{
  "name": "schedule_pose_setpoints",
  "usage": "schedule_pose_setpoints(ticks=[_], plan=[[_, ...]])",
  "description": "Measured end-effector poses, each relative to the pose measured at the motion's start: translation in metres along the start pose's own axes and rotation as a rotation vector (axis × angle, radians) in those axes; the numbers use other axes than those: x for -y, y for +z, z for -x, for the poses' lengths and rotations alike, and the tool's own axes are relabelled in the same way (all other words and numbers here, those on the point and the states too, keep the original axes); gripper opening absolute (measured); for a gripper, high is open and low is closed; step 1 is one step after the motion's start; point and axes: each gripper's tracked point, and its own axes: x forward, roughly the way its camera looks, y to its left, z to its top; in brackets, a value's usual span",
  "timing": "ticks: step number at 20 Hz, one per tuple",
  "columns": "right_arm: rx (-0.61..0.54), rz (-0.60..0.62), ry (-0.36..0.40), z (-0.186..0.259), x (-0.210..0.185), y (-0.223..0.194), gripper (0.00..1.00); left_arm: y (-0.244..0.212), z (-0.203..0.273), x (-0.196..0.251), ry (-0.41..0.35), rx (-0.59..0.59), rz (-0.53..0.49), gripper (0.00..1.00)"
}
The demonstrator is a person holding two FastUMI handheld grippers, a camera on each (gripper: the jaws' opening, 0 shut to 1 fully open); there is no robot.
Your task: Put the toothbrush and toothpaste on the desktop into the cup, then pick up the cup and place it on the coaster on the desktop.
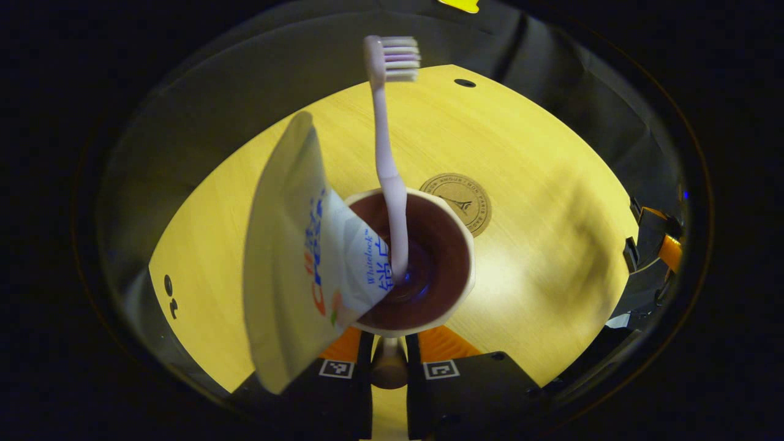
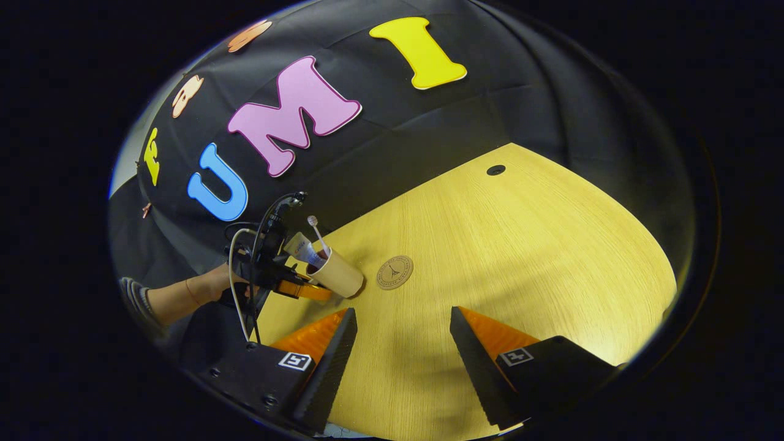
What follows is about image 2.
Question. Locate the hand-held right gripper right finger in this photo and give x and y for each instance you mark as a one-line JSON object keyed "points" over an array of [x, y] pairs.
{"points": [[481, 373]]}

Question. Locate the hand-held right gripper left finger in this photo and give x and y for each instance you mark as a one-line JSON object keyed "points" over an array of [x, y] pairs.
{"points": [[331, 373]]}

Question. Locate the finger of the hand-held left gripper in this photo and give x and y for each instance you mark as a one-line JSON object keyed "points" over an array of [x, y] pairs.
{"points": [[300, 290]]}

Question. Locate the white toothpaste tube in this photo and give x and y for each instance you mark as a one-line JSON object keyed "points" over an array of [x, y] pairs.
{"points": [[300, 246]]}

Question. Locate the pale pink toothbrush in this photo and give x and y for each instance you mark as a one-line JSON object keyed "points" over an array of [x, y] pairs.
{"points": [[312, 220]]}

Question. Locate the round brown coaster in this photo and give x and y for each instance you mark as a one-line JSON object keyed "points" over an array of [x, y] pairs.
{"points": [[394, 272]]}

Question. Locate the light wooden desktop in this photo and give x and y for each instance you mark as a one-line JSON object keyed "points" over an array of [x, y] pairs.
{"points": [[520, 245]]}

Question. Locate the small orange clip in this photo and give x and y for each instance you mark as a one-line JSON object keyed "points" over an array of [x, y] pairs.
{"points": [[146, 210]]}

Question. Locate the black backdrop cloth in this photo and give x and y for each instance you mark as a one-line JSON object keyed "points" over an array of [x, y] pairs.
{"points": [[520, 92]]}

